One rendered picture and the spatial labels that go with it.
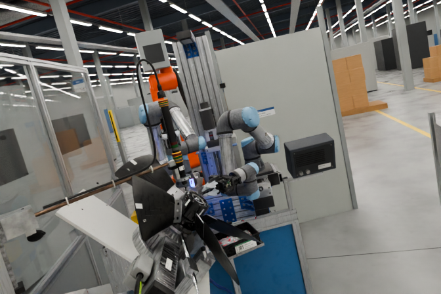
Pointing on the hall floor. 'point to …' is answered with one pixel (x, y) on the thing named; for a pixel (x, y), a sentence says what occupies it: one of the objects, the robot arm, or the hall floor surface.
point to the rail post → (302, 258)
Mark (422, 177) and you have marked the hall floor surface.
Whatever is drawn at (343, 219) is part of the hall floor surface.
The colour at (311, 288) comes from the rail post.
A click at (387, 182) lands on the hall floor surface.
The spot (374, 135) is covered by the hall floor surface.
